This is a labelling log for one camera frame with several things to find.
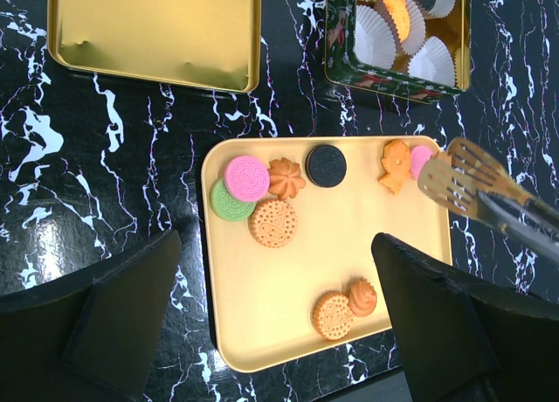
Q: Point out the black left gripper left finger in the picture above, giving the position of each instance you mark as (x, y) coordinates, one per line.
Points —
(90, 335)

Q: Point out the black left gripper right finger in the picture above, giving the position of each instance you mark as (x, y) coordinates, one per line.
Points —
(462, 338)

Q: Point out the metal slotted tongs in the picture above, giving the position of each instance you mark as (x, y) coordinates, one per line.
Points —
(473, 183)

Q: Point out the black sandwich cookie top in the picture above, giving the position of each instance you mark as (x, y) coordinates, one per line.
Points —
(326, 165)

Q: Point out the orange fish cookie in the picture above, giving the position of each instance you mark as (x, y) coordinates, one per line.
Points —
(400, 16)

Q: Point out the orange swirl cookie lower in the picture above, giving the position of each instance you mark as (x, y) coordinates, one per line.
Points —
(362, 298)

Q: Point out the round dotted biscuit lower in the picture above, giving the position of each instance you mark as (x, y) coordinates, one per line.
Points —
(332, 317)

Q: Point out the green sandwich cookie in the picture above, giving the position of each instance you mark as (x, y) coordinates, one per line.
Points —
(226, 206)

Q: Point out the orange chick cookie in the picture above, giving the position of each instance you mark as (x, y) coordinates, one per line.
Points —
(396, 162)

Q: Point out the pink sandwich cookie right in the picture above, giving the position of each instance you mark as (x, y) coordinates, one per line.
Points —
(420, 155)

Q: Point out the pink sandwich cookie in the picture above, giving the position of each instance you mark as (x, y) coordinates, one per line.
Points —
(246, 178)
(420, 155)

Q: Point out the yellow plastic tray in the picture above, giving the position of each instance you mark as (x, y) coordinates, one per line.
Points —
(263, 298)

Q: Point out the large round dotted biscuit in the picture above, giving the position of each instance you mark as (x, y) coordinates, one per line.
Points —
(273, 223)

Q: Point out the orange swirl butter cookie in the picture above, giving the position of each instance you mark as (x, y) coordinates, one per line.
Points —
(285, 179)

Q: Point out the green christmas cookie tin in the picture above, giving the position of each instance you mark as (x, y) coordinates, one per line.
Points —
(344, 68)

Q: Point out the gold tin lid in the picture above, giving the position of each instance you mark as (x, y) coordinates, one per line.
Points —
(212, 44)

